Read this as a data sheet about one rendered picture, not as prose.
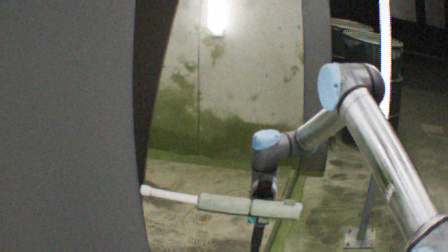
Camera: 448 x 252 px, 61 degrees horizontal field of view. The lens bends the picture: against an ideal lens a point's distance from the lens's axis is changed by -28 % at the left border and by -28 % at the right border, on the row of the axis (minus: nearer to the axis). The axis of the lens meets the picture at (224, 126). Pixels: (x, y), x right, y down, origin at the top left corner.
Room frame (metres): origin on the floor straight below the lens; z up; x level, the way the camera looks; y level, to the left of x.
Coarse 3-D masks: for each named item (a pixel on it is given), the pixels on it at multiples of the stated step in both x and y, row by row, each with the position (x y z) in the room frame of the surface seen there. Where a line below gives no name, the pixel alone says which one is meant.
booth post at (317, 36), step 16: (304, 0) 2.89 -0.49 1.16; (320, 0) 2.86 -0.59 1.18; (304, 16) 2.89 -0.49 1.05; (320, 16) 2.87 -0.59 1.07; (304, 32) 2.89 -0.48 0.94; (320, 32) 2.87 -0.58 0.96; (304, 48) 2.90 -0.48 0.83; (320, 48) 2.87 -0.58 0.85; (304, 64) 2.90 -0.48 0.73; (320, 64) 2.87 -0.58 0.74; (304, 80) 2.90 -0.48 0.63; (304, 96) 2.90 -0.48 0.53; (304, 112) 2.89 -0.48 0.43; (320, 144) 2.86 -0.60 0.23; (304, 160) 2.89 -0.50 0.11; (320, 160) 2.86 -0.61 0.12; (320, 176) 2.86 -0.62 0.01
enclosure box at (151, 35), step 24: (144, 0) 1.44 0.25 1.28; (168, 0) 1.43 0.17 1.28; (144, 24) 1.44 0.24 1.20; (168, 24) 1.43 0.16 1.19; (144, 48) 1.44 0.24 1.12; (144, 72) 1.44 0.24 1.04; (144, 96) 1.44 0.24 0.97; (144, 120) 1.44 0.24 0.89; (144, 144) 1.44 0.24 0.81; (144, 168) 1.42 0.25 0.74
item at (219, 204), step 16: (144, 192) 1.32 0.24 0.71; (160, 192) 1.32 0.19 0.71; (208, 208) 1.28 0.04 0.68; (224, 208) 1.28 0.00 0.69; (240, 208) 1.27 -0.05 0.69; (256, 208) 1.26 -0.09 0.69; (272, 208) 1.26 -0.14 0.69; (288, 208) 1.25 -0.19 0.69; (256, 224) 1.27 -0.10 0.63; (256, 240) 1.27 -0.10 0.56
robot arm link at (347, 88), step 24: (336, 72) 1.12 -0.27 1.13; (360, 72) 1.15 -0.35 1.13; (336, 96) 1.09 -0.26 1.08; (360, 96) 1.06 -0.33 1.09; (360, 120) 1.02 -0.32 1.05; (384, 120) 0.99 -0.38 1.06; (360, 144) 1.00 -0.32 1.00; (384, 144) 0.93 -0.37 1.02; (384, 168) 0.89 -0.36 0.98; (408, 168) 0.86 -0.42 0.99; (384, 192) 0.87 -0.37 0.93; (408, 192) 0.81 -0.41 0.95; (408, 216) 0.77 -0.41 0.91; (432, 216) 0.73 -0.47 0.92; (408, 240) 0.73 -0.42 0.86; (432, 240) 0.67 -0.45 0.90
